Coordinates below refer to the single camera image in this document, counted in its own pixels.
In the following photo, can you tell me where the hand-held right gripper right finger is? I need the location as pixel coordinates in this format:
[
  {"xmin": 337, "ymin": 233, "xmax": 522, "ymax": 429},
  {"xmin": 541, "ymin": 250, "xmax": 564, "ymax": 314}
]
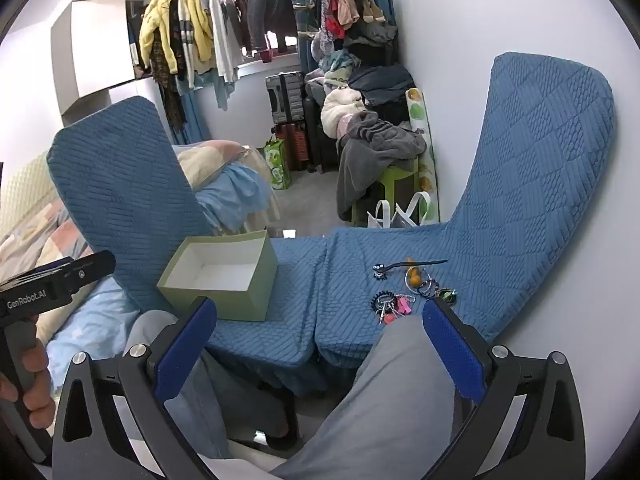
[{"xmin": 422, "ymin": 296, "xmax": 587, "ymax": 480}]

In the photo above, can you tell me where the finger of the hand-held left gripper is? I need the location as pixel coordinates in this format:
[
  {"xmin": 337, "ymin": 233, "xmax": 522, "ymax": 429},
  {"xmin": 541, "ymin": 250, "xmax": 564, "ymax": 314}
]
[{"xmin": 30, "ymin": 251, "xmax": 117, "ymax": 293}]

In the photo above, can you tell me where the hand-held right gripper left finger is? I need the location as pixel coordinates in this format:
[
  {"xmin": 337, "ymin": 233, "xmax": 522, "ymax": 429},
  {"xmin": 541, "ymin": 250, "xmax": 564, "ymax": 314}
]
[{"xmin": 52, "ymin": 297, "xmax": 218, "ymax": 480}]

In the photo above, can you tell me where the green cardboard box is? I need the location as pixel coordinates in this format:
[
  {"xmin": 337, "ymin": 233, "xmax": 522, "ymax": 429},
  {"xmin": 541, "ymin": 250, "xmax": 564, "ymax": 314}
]
[{"xmin": 156, "ymin": 230, "xmax": 279, "ymax": 322}]

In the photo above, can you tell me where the heap of bracelets and chains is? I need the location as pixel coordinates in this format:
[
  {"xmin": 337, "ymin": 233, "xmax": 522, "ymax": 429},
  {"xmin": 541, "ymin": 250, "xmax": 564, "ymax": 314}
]
[{"xmin": 371, "ymin": 275, "xmax": 458, "ymax": 326}]

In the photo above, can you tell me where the person's left hand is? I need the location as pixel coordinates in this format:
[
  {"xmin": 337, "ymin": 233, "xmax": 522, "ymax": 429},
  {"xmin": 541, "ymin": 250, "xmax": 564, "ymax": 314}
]
[{"xmin": 0, "ymin": 342, "xmax": 56, "ymax": 415}]

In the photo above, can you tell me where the person's left leg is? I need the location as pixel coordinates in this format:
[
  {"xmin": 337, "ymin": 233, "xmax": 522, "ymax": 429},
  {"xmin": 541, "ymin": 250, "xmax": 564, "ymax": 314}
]
[{"xmin": 122, "ymin": 310, "xmax": 291, "ymax": 461}]

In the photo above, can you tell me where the person's leg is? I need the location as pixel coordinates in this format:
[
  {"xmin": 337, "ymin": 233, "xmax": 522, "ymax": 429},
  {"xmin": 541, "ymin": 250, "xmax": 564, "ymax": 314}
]
[
  {"xmin": 270, "ymin": 312, "xmax": 463, "ymax": 480},
  {"xmin": 122, "ymin": 310, "xmax": 291, "ymax": 461}
]

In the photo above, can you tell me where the person's right leg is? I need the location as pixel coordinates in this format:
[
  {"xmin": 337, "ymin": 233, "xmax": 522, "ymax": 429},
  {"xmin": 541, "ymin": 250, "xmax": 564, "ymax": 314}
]
[{"xmin": 270, "ymin": 312, "xmax": 463, "ymax": 480}]

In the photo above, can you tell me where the blue covered chair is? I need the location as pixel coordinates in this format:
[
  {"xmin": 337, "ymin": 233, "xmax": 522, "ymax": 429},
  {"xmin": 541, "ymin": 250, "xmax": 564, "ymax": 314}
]
[
  {"xmin": 46, "ymin": 96, "xmax": 331, "ymax": 396},
  {"xmin": 315, "ymin": 52, "xmax": 615, "ymax": 371}
]

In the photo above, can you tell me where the white tote bag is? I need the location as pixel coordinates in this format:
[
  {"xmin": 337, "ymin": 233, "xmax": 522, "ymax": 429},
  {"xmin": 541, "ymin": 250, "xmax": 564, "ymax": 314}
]
[
  {"xmin": 392, "ymin": 191, "xmax": 431, "ymax": 228},
  {"xmin": 367, "ymin": 200, "xmax": 401, "ymax": 229}
]

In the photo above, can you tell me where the green plastic stool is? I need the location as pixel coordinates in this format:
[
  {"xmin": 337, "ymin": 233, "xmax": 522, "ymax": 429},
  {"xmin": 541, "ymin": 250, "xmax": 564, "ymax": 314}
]
[{"xmin": 350, "ymin": 157, "xmax": 421, "ymax": 226}]

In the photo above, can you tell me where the brown patterned scarf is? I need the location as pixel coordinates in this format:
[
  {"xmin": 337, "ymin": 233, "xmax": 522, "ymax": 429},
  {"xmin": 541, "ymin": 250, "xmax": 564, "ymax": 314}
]
[{"xmin": 150, "ymin": 25, "xmax": 188, "ymax": 133}]

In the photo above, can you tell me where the green shopping bag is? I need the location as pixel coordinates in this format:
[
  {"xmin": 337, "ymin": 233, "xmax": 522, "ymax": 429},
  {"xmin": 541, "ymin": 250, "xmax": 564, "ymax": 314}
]
[{"xmin": 263, "ymin": 137, "xmax": 292, "ymax": 191}]

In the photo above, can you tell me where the white wardrobe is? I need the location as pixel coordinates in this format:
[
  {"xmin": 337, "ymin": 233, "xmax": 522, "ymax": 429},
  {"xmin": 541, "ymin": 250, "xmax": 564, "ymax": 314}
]
[{"xmin": 50, "ymin": 0, "xmax": 173, "ymax": 126}]

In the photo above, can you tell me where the grey fleece garment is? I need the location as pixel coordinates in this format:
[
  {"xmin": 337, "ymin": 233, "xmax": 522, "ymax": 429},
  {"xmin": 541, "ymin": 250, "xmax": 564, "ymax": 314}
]
[{"xmin": 336, "ymin": 112, "xmax": 427, "ymax": 221}]

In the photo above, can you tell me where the red suitcase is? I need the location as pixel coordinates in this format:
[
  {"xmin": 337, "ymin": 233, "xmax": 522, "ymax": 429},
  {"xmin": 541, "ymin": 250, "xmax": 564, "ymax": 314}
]
[{"xmin": 272, "ymin": 120, "xmax": 313, "ymax": 171}]

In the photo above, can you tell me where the rolled mat with green dots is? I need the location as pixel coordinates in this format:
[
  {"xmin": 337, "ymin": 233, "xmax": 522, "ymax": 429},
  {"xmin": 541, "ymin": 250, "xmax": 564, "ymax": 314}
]
[{"xmin": 404, "ymin": 87, "xmax": 441, "ymax": 225}]

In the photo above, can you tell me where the black suitcase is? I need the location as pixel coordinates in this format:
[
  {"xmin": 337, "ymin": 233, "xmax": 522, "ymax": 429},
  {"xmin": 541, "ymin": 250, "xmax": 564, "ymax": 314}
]
[{"xmin": 302, "ymin": 95, "xmax": 341, "ymax": 173}]

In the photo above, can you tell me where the yellow hooded jacket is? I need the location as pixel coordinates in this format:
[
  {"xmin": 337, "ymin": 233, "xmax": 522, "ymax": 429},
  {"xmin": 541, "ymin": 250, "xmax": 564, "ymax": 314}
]
[{"xmin": 139, "ymin": 0, "xmax": 183, "ymax": 76}]

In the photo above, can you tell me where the striped knit sweater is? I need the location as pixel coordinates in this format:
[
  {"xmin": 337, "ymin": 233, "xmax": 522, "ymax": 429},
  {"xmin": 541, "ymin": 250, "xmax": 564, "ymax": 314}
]
[{"xmin": 177, "ymin": 0, "xmax": 201, "ymax": 92}]

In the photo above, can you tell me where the grey suitcase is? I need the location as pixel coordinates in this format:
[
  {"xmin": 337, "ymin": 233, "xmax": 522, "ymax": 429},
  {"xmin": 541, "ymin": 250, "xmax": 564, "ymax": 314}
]
[{"xmin": 265, "ymin": 72, "xmax": 307, "ymax": 123}]

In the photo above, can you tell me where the yellow cardigan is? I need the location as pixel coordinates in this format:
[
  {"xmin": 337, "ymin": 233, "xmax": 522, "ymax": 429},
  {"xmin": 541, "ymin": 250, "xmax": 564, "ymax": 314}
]
[{"xmin": 187, "ymin": 0, "xmax": 214, "ymax": 62}]

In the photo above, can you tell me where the cream fleece garment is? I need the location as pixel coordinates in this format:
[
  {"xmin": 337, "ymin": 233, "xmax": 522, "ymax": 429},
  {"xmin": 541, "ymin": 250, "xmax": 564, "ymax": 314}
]
[{"xmin": 321, "ymin": 87, "xmax": 368, "ymax": 136}]

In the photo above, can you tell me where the pile of clothes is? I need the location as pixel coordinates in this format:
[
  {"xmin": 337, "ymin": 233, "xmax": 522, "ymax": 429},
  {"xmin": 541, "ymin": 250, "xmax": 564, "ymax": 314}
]
[{"xmin": 305, "ymin": 25, "xmax": 418, "ymax": 126}]

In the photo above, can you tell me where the dark hooded jacket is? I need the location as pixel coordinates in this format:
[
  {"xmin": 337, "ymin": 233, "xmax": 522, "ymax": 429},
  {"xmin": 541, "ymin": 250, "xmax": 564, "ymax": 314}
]
[{"xmin": 220, "ymin": 0, "xmax": 299, "ymax": 63}]

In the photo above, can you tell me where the hanging socks and underwear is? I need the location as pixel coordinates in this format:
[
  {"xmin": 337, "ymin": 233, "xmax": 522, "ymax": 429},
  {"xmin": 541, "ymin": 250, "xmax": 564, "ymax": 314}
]
[{"xmin": 317, "ymin": 0, "xmax": 388, "ymax": 41}]

